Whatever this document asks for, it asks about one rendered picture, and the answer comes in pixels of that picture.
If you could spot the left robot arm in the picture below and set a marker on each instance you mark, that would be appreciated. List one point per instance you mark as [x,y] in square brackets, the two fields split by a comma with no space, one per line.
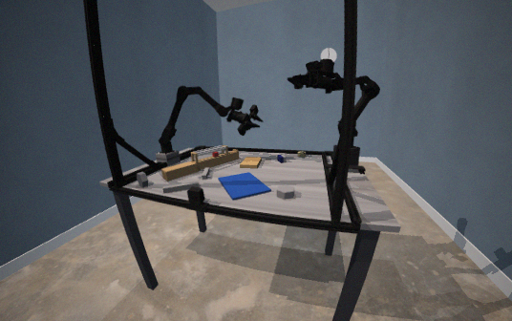
[182,94]

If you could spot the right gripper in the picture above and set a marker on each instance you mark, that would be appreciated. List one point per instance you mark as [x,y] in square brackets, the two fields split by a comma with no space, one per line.
[308,79]

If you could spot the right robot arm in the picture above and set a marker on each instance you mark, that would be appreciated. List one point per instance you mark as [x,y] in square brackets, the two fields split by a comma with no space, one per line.
[370,91]

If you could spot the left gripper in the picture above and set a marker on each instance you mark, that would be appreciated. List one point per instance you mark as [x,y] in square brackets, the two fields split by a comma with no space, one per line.
[241,118]

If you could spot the tan flat wooden board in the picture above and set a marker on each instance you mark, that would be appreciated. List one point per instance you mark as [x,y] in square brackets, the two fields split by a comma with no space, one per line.
[250,162]

